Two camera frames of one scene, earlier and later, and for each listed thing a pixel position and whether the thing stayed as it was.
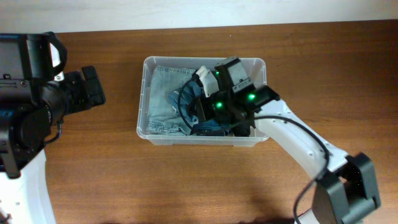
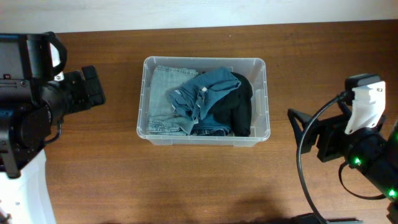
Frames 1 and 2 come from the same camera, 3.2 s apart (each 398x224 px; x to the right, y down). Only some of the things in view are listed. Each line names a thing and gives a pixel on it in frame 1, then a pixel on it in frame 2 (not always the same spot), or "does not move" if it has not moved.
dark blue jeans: (211, 127) does not move
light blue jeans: (161, 116) does not move
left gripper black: (92, 87) does not move
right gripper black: (204, 109) -> (314, 129)
